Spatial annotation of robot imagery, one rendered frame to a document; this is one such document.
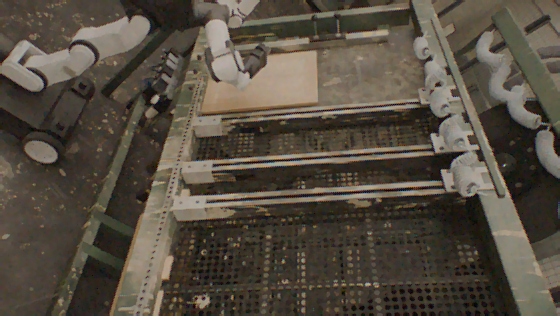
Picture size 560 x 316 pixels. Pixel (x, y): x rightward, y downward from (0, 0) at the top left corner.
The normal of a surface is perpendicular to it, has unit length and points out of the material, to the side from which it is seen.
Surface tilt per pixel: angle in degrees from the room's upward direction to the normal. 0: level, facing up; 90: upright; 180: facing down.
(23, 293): 0
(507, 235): 54
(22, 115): 0
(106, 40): 90
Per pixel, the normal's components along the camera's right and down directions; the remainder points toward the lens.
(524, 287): -0.14, -0.70
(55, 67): -0.04, 0.71
